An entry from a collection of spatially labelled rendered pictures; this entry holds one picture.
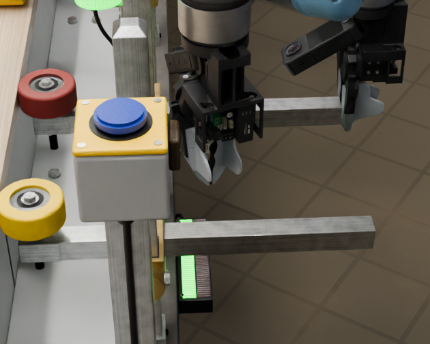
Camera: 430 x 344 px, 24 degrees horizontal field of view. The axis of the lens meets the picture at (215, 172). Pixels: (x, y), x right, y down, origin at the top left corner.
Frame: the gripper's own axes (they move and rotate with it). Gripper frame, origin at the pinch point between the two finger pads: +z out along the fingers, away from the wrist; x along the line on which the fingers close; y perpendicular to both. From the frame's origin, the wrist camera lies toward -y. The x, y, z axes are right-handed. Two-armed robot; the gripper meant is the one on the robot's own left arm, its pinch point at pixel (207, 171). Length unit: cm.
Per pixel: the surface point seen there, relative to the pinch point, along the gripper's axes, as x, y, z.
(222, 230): 1.3, 1.6, 8.4
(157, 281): -9.1, 6.5, 8.7
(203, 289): 0.9, -3.5, 23.0
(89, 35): 11, -89, 31
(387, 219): 81, -74, 93
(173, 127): -14.3, 27.3, -28.0
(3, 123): -19.0, -23.8, 3.2
